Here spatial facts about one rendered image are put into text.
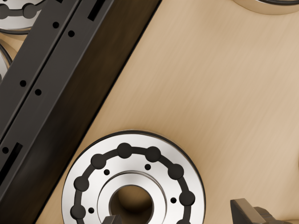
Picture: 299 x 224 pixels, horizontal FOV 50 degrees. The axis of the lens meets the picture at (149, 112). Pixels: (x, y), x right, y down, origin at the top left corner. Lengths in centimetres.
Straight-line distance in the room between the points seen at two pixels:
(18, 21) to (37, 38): 8
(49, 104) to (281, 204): 19
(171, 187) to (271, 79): 11
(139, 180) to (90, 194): 4
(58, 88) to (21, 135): 3
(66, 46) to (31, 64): 2
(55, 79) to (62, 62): 1
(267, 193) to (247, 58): 11
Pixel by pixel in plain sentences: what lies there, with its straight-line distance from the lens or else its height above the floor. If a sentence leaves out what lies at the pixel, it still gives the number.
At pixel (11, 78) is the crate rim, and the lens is 17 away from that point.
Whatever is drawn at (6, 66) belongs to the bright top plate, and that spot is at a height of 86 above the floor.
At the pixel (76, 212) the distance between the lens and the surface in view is 24.
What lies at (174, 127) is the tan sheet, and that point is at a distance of 25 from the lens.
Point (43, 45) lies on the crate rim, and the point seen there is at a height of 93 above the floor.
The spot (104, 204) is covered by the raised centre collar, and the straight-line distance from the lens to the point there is 23.
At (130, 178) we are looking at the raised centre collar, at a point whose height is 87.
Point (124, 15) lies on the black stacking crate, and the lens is 19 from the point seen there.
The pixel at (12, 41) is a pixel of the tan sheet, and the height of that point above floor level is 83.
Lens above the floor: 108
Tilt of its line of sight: 87 degrees down
